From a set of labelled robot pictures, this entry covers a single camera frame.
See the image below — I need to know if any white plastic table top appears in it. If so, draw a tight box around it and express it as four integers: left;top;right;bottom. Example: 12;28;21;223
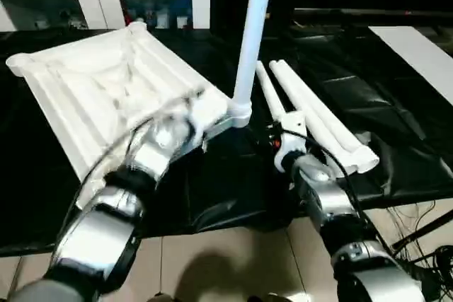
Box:
6;22;253;208

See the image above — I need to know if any black plastic mat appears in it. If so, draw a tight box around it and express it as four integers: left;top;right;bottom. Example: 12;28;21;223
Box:
0;26;453;255

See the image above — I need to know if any white flat panel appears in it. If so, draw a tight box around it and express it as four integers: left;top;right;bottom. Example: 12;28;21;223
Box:
368;26;453;108

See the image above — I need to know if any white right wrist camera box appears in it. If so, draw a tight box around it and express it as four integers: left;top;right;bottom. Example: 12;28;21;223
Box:
272;111;308;173

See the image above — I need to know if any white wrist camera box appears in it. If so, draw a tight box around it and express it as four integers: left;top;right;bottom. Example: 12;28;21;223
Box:
161;90;210;153
272;111;308;173

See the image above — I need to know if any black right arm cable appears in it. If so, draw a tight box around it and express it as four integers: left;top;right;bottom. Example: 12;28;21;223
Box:
272;127;369;225

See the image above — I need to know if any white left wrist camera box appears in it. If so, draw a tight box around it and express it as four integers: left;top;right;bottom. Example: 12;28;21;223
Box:
161;90;210;153

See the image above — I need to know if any dark horizontal rail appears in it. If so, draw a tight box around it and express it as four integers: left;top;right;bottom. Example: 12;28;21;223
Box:
293;8;453;23

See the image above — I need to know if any black floor cable bundle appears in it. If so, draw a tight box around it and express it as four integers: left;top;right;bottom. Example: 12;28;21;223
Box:
386;199;453;302

